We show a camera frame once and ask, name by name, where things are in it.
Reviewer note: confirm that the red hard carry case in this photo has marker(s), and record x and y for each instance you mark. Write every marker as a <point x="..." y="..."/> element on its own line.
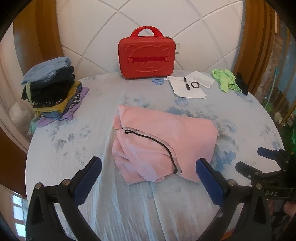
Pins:
<point x="145" y="58"/>

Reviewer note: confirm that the clear plastic bag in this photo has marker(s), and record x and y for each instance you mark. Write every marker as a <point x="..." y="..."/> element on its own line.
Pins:
<point x="19" y="114"/>

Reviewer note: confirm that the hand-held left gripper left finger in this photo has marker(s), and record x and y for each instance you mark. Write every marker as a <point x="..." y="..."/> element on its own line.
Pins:
<point x="89" y="176"/>

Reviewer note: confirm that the person's right hand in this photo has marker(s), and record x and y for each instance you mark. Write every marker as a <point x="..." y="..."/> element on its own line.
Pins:
<point x="290" y="207"/>

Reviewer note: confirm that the white padded headboard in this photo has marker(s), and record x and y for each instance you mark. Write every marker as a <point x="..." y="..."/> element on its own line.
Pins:
<point x="92" y="34"/>

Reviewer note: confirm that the white paper sheet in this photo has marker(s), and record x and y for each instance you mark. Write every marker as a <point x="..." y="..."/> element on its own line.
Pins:
<point x="203" y="78"/>
<point x="185" y="89"/>

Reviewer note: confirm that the stack of folded clothes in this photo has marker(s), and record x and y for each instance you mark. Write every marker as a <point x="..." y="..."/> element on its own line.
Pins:
<point x="53" y="92"/>

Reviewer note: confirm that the black marker pen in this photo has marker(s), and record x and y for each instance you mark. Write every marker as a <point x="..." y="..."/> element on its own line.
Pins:
<point x="186" y="83"/>

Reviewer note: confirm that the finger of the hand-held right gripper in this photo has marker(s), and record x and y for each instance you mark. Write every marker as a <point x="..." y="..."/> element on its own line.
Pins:
<point x="247" y="171"/>
<point x="264" y="151"/>

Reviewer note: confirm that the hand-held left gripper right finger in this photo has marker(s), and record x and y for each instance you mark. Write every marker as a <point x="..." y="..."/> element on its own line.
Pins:
<point x="208" y="178"/>

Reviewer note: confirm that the blue scissors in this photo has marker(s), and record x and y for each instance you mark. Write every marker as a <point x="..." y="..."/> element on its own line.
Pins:
<point x="158" y="81"/>

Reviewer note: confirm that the white wall socket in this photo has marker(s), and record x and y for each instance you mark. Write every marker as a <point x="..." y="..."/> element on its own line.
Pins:
<point x="178" y="47"/>

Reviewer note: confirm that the black cloth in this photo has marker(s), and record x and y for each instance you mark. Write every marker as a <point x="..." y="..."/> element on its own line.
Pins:
<point x="241" y="81"/>

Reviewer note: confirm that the light green garment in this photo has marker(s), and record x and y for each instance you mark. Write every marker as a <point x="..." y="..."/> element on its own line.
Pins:
<point x="225" y="80"/>

